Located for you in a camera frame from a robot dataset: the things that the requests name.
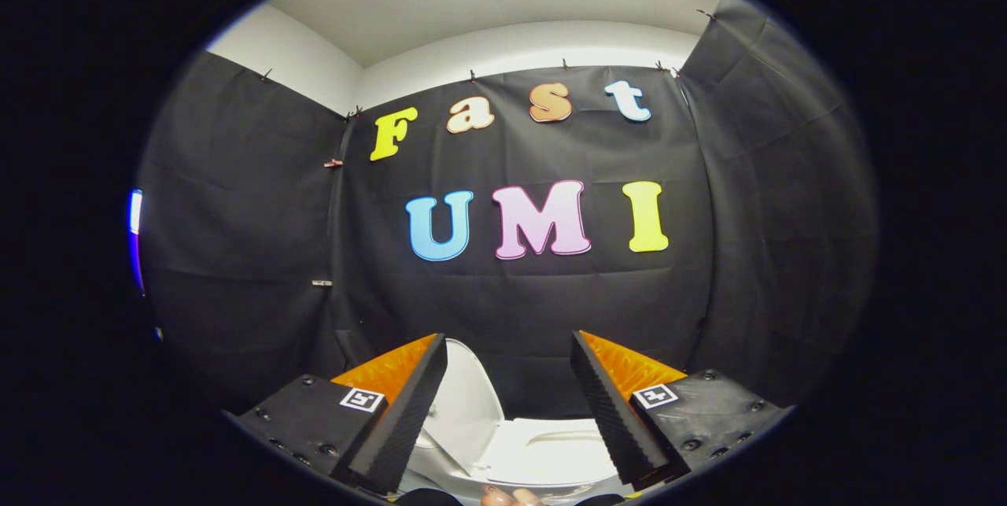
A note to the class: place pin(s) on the black backdrop cloth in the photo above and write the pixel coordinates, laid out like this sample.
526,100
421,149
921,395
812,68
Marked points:
519,301

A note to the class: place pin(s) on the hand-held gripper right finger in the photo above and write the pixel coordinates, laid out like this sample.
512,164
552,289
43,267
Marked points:
610,419

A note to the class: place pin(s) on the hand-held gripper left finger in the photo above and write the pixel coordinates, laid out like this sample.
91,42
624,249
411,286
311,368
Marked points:
393,427

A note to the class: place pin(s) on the white toilet bowl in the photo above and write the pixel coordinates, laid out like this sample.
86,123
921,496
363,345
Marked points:
448,467

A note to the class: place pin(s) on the white toilet seat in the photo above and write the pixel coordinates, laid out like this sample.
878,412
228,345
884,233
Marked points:
551,451

